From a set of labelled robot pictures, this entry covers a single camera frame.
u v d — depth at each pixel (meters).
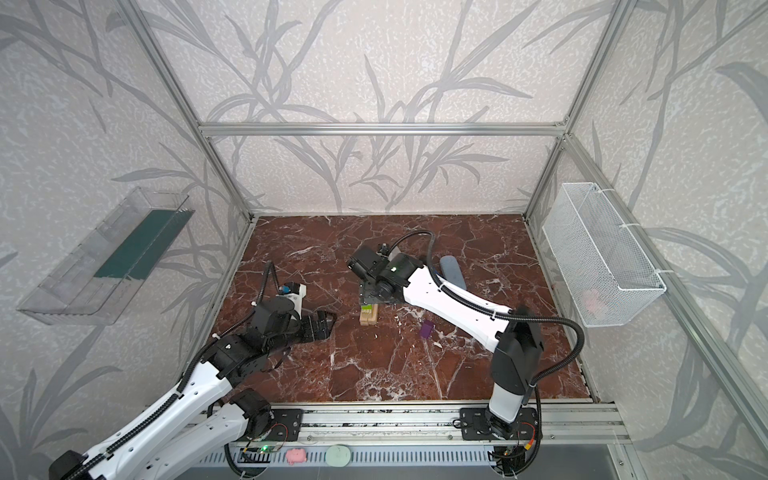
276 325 0.58
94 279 0.64
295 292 0.69
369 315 0.91
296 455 0.68
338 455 0.68
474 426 0.73
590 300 0.74
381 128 0.96
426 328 0.91
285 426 0.72
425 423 0.75
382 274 0.54
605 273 0.62
